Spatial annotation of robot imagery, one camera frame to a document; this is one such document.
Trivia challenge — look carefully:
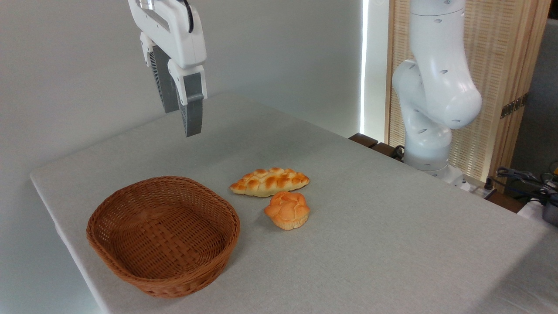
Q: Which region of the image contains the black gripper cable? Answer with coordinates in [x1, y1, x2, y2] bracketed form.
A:
[182, 0, 194, 34]

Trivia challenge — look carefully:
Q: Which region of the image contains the black cable bundle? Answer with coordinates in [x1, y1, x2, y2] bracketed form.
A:
[485, 166, 558, 205]

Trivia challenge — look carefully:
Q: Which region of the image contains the dark metal screen hinge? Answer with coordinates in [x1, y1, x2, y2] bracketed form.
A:
[500, 92, 529, 119]

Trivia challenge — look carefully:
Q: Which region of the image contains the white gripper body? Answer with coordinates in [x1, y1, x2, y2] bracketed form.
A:
[128, 0, 208, 69]

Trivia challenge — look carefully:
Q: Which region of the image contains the round orange bread bun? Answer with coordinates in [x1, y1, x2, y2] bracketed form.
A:
[264, 191, 310, 230]

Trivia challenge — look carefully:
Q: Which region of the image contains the white power strip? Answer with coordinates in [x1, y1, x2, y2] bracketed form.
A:
[458, 174, 497, 198]

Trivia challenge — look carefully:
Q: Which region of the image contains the brown woven wicker basket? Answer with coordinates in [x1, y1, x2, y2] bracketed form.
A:
[86, 176, 241, 299]

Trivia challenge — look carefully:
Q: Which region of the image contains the dark brown wooden bench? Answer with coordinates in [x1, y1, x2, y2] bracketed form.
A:
[348, 133, 405, 163]

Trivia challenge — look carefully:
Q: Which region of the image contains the grey tablecloth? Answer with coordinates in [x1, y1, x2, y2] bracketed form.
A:
[30, 93, 558, 314]

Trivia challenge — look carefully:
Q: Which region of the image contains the long braided bread loaf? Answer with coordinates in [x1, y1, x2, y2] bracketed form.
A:
[230, 167, 310, 198]

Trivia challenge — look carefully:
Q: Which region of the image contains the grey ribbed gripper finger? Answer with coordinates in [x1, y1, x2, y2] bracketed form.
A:
[140, 33, 180, 114]
[168, 60, 208, 138]

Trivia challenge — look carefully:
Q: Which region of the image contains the wooden slatted folding screen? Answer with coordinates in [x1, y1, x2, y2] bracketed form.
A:
[385, 0, 552, 193]

